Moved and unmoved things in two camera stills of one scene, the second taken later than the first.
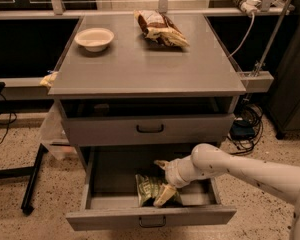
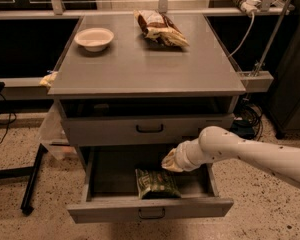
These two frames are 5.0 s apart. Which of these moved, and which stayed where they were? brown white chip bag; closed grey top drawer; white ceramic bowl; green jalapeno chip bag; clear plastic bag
Moved: green jalapeno chip bag
Stayed: white ceramic bowl; closed grey top drawer; brown white chip bag; clear plastic bag
